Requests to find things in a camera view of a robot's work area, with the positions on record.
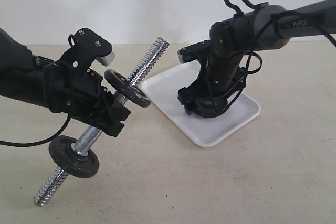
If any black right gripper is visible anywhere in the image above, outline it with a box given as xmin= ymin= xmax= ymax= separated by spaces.
xmin=177 ymin=61 xmax=247 ymax=115

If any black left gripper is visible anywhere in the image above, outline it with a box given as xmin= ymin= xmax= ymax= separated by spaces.
xmin=44 ymin=61 xmax=131 ymax=137

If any black far-end weight plate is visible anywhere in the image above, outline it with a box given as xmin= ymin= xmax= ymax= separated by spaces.
xmin=104 ymin=69 xmax=151 ymax=108

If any chrome dumbbell bar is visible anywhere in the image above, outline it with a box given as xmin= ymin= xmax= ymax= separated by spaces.
xmin=34 ymin=37 xmax=169 ymax=207

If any black near-end weight plate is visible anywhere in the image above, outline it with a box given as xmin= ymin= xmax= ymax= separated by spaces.
xmin=48 ymin=135 xmax=100 ymax=178

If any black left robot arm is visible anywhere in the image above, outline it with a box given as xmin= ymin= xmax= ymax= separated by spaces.
xmin=1 ymin=28 xmax=130 ymax=137

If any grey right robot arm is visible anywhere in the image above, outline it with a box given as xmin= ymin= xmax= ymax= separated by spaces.
xmin=177 ymin=0 xmax=335 ymax=118

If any white plastic tray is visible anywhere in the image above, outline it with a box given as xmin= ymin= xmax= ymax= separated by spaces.
xmin=140 ymin=62 xmax=261 ymax=147

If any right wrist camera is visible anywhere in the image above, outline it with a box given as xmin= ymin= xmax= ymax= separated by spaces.
xmin=177 ymin=40 xmax=211 ymax=64

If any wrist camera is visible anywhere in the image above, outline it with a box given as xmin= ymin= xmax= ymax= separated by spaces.
xmin=177 ymin=40 xmax=211 ymax=64
xmin=73 ymin=27 xmax=115 ymax=67

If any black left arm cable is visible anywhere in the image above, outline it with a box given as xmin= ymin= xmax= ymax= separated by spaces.
xmin=0 ymin=58 xmax=79 ymax=146

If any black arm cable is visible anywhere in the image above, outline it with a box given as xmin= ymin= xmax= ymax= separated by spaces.
xmin=0 ymin=58 xmax=79 ymax=146
xmin=204 ymin=0 xmax=336 ymax=114

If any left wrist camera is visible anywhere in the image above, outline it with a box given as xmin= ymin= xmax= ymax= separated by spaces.
xmin=73 ymin=27 xmax=115 ymax=67

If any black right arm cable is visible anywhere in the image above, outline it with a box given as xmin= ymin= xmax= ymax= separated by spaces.
xmin=204 ymin=0 xmax=336 ymax=114

